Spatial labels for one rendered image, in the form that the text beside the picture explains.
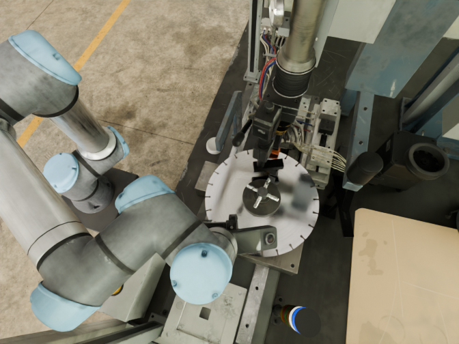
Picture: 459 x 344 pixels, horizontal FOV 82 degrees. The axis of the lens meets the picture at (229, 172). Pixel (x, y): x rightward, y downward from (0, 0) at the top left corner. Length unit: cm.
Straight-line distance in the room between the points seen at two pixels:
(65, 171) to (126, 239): 60
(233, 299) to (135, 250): 45
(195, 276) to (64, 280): 16
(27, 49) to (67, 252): 37
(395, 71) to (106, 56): 251
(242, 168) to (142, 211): 49
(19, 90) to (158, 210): 35
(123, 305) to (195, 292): 51
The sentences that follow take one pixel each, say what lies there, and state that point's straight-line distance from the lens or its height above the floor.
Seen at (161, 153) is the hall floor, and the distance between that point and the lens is 201.
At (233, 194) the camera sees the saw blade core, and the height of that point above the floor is 95.
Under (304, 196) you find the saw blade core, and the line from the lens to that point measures 80.
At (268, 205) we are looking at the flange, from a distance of 77.
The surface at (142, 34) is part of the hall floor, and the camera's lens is 294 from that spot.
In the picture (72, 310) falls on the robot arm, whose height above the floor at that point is 133.
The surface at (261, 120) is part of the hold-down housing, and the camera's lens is 54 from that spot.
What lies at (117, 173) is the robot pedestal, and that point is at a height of 75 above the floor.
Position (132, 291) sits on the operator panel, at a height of 90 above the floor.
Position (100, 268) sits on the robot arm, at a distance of 39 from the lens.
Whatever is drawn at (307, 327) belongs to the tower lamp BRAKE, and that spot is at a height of 116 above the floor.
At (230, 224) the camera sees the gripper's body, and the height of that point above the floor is 115.
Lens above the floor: 169
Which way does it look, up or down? 65 degrees down
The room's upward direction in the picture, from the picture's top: 6 degrees counter-clockwise
